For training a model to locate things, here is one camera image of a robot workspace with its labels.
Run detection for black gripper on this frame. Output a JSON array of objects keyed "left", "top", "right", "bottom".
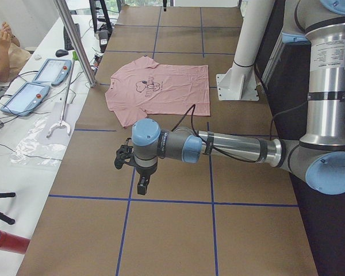
[{"left": 136, "top": 164, "right": 156, "bottom": 196}]

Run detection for pink printed t-shirt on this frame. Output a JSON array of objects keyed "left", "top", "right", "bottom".
[{"left": 105, "top": 56, "right": 210, "bottom": 128}]

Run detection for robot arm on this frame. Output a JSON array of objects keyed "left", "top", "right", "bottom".
[{"left": 129, "top": 1, "right": 345, "bottom": 195}]

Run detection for clear plastic bag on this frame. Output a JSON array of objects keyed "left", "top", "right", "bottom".
[{"left": 10, "top": 115, "right": 66, "bottom": 167}]

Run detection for black tripod legs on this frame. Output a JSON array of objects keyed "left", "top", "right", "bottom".
[{"left": 0, "top": 192, "right": 16, "bottom": 225}]

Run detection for near teach pendant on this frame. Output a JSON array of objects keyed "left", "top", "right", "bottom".
[{"left": 0, "top": 82, "right": 50, "bottom": 116}]

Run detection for teach pendant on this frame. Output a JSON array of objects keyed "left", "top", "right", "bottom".
[
  {"left": 32, "top": 59, "right": 72, "bottom": 86},
  {"left": 0, "top": 82, "right": 50, "bottom": 116}
]

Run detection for far teach pendant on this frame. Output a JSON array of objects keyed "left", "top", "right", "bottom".
[{"left": 32, "top": 59, "right": 72, "bottom": 86}]

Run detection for reacher grabber tool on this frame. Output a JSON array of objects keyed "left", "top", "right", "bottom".
[{"left": 46, "top": 51, "right": 78, "bottom": 139}]

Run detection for red cylinder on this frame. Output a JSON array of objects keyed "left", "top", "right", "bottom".
[{"left": 0, "top": 230, "right": 30, "bottom": 254}]

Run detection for black computer mouse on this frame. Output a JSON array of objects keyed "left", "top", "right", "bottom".
[{"left": 55, "top": 49, "right": 68, "bottom": 58}]

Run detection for black power adapter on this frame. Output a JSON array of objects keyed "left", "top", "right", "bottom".
[{"left": 96, "top": 29, "right": 110, "bottom": 53}]

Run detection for black keyboard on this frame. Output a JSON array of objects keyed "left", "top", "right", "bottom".
[{"left": 63, "top": 23, "right": 81, "bottom": 51}]

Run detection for seated person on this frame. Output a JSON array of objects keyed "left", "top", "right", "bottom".
[{"left": 0, "top": 22, "right": 32, "bottom": 83}]

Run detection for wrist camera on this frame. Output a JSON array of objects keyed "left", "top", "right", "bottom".
[{"left": 114, "top": 137, "right": 136, "bottom": 170}]

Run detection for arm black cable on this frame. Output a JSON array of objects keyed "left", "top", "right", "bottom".
[{"left": 171, "top": 103, "right": 219, "bottom": 156}]

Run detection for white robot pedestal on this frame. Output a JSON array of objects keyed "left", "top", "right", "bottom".
[{"left": 216, "top": 0, "right": 275, "bottom": 101}]

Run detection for aluminium frame post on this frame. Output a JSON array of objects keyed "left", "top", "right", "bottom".
[{"left": 53, "top": 0, "right": 97, "bottom": 87}]

